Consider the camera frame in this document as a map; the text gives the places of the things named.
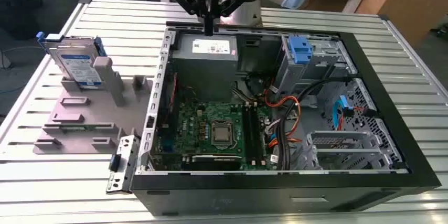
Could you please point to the hard disk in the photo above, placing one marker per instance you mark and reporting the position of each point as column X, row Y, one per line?
column 78, row 66

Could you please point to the silver disk bay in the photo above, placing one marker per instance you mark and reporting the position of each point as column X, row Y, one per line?
column 346, row 150

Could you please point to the blue plastic drive latch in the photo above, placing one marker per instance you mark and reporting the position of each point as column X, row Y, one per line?
column 300, row 48

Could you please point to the grey power supply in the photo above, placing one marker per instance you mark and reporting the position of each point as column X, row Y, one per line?
column 206, row 77

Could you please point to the silver optical drive cage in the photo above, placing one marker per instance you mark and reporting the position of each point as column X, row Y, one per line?
column 314, row 69

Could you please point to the CPU socket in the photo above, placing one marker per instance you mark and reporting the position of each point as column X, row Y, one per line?
column 221, row 123

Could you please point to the black RAM slot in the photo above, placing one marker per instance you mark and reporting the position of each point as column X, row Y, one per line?
column 248, row 132
column 257, row 132

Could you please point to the green motherboard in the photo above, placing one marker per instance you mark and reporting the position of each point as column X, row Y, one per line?
column 190, row 129

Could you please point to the silver CPU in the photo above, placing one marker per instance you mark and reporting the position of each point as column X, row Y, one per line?
column 220, row 134

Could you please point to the grey parts rack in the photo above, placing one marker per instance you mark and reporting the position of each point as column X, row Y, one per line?
column 97, row 113

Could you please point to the green RAM stick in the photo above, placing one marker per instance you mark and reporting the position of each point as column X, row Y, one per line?
column 84, row 127

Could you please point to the black graphics card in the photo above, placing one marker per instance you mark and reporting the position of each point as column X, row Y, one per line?
column 216, row 162

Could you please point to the black PC case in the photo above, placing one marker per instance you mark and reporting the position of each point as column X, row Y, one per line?
column 244, row 197

